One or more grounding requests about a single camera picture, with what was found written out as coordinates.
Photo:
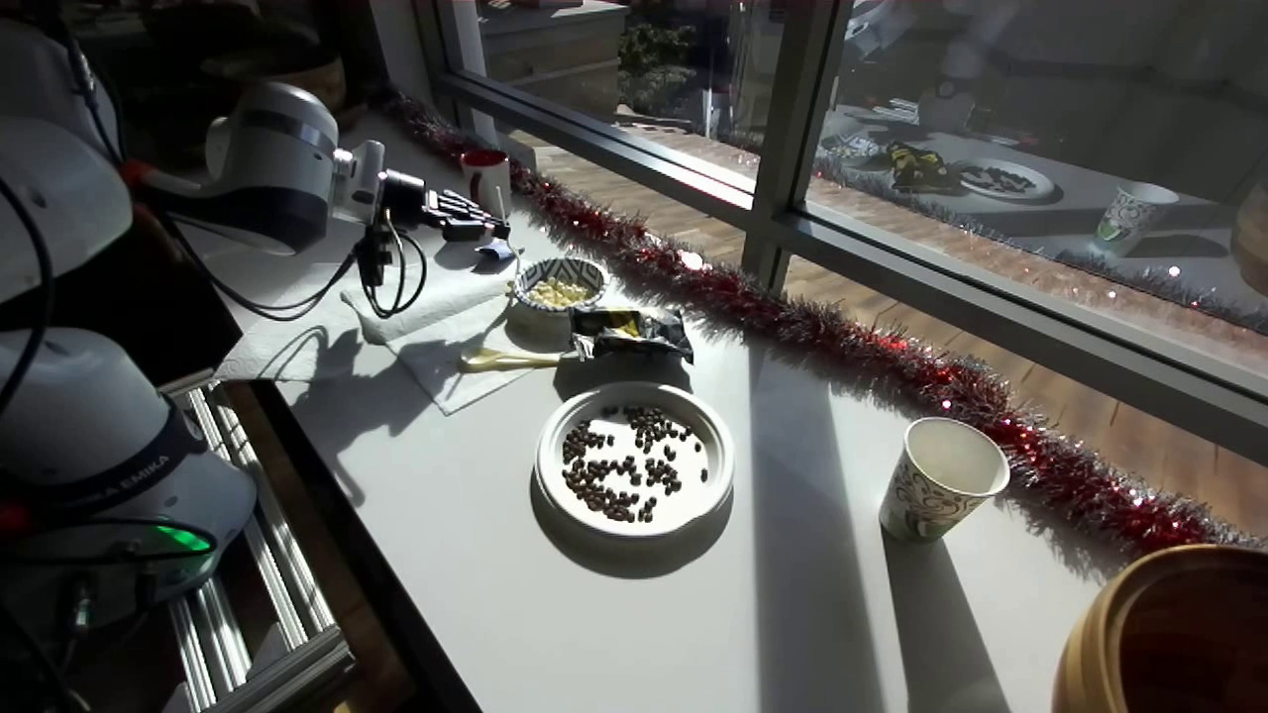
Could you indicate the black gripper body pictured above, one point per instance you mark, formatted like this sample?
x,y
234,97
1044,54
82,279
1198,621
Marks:
x,y
430,205

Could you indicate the small dark object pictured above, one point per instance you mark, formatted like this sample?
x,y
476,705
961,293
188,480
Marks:
x,y
497,254

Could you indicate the wooden bowl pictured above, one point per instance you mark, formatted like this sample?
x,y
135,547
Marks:
x,y
1163,637

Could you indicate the white mug red inside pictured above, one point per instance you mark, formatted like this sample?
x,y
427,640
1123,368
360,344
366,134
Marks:
x,y
494,180

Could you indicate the popcorn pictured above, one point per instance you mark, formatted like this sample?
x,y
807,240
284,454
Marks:
x,y
562,293

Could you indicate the white folded paper towel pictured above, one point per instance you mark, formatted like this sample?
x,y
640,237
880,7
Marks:
x,y
420,318

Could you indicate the cream plastic utensil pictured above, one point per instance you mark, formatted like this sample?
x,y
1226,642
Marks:
x,y
517,360

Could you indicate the white flat paper towel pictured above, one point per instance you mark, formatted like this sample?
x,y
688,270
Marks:
x,y
461,381

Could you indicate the black square tray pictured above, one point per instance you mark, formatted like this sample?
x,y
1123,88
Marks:
x,y
634,333

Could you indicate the dark coffee beans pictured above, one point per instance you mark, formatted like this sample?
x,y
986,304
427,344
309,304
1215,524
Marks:
x,y
628,460

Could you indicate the white plate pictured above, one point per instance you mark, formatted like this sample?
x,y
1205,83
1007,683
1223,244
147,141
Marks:
x,y
634,509

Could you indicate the red silver tinsel garland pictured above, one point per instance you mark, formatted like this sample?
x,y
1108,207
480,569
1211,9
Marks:
x,y
846,344

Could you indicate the patterned paper cup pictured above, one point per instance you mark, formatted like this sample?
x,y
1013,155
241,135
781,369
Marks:
x,y
937,480

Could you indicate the window frame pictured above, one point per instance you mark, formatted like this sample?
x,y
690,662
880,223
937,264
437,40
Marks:
x,y
794,161

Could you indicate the aluminium frame rails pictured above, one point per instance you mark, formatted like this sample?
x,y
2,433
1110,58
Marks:
x,y
250,621

